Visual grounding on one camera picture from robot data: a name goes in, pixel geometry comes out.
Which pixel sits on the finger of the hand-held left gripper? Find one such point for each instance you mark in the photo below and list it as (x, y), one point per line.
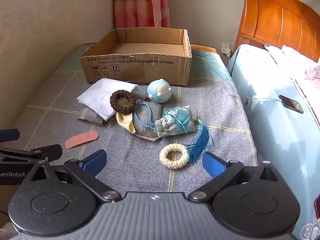
(37, 152)
(8, 135)

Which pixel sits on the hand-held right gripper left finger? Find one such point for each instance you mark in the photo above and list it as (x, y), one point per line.
(96, 161)

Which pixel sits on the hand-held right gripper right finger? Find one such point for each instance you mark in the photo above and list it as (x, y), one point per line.
(212, 166)

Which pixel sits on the pink adhesive bandage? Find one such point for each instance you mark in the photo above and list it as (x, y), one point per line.
(81, 140)

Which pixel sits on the yellow lens cloth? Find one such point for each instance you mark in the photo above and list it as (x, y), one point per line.
(123, 123)

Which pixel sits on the cream knitted scrunchie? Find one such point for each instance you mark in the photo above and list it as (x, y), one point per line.
(163, 158)

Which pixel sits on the blue tasselled sachet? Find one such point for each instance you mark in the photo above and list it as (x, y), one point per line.
(175, 122)

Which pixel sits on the brown knitted scrunchie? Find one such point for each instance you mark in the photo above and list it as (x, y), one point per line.
(115, 105)

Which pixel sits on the white cloth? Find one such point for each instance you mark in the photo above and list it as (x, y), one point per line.
(97, 95)

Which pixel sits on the brown cardboard box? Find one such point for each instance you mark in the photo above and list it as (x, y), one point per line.
(140, 65)

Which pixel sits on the grey fabric pouch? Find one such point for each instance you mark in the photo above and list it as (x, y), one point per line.
(88, 116)
(145, 128)

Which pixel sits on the plaid grey blanket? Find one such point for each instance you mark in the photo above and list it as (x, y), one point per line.
(207, 105)

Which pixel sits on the bed with light blue sheet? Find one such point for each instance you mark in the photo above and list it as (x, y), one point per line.
(275, 142)

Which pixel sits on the light blue round plush toy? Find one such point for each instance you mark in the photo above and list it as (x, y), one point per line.
(157, 90)

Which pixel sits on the black smartphone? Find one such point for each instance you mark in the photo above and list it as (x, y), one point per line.
(291, 104)

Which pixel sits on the red object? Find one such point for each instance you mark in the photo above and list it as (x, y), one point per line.
(317, 207)

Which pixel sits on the white charger plug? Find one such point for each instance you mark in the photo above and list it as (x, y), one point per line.
(226, 51)

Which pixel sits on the light blue pillow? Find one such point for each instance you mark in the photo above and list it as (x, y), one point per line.
(275, 53)

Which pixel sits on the pink quilt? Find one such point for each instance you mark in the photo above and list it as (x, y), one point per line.
(310, 80)

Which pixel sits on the wooden headboard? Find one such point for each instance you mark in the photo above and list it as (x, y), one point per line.
(275, 17)

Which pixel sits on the pink striped curtain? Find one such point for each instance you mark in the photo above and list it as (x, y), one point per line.
(142, 5)

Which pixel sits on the wooden bed frame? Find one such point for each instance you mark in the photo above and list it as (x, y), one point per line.
(203, 48)

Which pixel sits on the white wall socket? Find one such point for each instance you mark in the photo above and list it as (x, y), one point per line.
(226, 45)

